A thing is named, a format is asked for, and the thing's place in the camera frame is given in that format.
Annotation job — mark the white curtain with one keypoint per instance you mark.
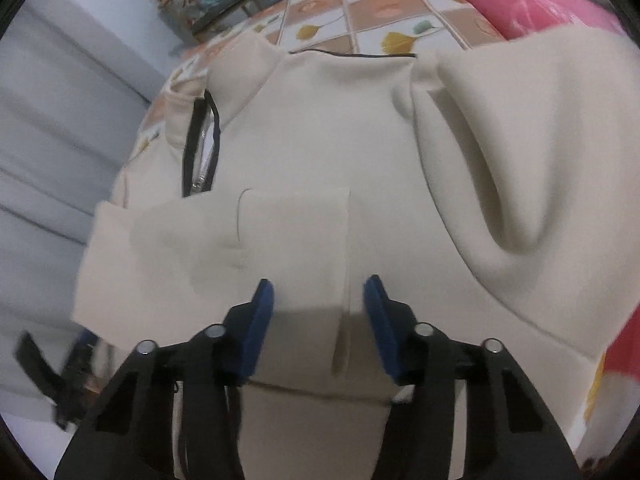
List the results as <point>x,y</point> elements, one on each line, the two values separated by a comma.
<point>60,135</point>

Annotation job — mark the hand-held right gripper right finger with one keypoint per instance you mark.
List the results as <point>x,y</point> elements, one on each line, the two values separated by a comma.
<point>381,325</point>

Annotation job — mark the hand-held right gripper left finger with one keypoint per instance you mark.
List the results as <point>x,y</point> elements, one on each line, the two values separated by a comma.
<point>257,325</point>

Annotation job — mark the cream zip jacket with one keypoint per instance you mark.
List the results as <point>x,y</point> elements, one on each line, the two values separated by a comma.
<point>320,140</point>

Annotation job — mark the wooden chair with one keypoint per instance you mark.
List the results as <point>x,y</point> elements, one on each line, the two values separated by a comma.
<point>215,5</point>

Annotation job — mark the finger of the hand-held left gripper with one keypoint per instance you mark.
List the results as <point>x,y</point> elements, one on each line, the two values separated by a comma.
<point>35,362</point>
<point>80,355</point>

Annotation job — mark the patterned checked bed sheet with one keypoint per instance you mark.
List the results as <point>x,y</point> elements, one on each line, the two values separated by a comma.
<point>370,10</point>

